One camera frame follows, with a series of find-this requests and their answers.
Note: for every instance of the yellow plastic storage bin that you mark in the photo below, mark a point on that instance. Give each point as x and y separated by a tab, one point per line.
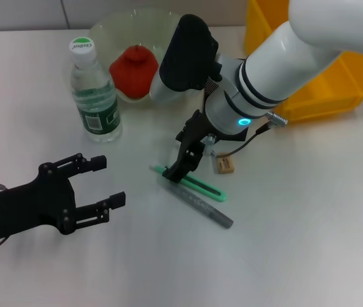
328	92

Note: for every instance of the clear green-label water bottle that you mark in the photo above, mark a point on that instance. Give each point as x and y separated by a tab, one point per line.
96	96

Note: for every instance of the red-orange toy orange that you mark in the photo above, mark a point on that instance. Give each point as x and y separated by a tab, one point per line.
133	73

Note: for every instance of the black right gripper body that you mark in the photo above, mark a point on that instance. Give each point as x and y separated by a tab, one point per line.
195	131

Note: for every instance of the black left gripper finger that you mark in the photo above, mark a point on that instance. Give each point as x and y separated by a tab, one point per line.
96	163
117	199

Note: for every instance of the grey marker pen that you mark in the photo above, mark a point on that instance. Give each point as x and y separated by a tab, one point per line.
200	206

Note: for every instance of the green utility knife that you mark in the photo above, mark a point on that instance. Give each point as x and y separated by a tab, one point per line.
206	188

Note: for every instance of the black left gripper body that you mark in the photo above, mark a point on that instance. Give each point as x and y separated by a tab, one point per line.
24	208

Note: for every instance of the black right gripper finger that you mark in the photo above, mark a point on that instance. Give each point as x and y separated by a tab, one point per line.
181	166

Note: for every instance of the pale green glass fruit bowl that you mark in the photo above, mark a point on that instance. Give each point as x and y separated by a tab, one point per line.
126	32

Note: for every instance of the small wooden block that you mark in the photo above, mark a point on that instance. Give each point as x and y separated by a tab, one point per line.
226	166

